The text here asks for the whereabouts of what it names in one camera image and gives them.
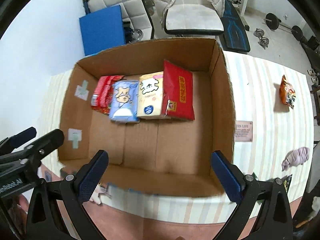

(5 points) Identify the red printed snack bag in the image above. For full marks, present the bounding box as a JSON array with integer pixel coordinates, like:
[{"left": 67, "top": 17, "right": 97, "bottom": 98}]
[{"left": 91, "top": 75, "right": 124, "bottom": 115}]

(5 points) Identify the blue cartoon tissue pack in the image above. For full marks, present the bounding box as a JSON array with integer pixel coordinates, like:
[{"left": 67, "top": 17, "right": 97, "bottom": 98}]
[{"left": 108, "top": 80, "right": 139, "bottom": 124}]

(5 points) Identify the yellow cartoon tissue pack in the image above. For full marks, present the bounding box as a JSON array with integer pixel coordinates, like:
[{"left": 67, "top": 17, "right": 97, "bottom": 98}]
[{"left": 137, "top": 72, "right": 163, "bottom": 119}]

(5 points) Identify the orange snack bag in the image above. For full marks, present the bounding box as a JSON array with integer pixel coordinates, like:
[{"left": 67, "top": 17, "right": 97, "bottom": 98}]
[{"left": 279, "top": 75, "right": 296, "bottom": 109}]

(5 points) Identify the purple cloth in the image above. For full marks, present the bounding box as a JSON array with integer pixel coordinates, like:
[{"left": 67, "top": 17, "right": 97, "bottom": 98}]
[{"left": 281, "top": 147, "right": 310, "bottom": 171}]

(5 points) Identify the striped cream tablecloth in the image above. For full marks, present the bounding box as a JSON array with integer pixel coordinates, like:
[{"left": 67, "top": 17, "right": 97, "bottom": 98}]
[{"left": 37, "top": 51, "right": 314, "bottom": 224}]

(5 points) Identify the pink printed card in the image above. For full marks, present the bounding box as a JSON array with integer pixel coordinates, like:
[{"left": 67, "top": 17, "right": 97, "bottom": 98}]
[{"left": 234, "top": 121, "right": 253, "bottom": 142}]

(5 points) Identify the brown cardboard box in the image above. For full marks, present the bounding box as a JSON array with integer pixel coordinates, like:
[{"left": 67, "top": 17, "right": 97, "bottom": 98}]
[{"left": 58, "top": 38, "right": 235, "bottom": 197}]

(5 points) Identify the blue foam board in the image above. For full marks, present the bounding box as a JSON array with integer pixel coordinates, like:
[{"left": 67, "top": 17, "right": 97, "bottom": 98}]
[{"left": 79, "top": 5, "right": 126, "bottom": 56}]

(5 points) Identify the white quilted sofa chair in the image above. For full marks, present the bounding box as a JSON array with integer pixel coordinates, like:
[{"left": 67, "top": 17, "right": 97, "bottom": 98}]
[{"left": 82, "top": 0, "right": 155, "bottom": 41}]

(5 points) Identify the chrome dumbbell pair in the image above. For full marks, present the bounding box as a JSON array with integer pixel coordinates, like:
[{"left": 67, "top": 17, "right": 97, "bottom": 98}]
[{"left": 253, "top": 28, "right": 270, "bottom": 49}]

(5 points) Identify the black blue weight bench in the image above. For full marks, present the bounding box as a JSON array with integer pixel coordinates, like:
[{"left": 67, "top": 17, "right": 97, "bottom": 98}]
[{"left": 219, "top": 0, "right": 251, "bottom": 54}]

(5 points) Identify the white padded chair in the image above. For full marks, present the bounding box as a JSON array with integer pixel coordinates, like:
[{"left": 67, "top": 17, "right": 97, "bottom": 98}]
[{"left": 163, "top": 0, "right": 225, "bottom": 36}]

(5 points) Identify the black barbell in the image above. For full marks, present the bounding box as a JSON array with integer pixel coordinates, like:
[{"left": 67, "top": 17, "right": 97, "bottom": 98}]
[{"left": 264, "top": 12, "right": 304, "bottom": 41}]

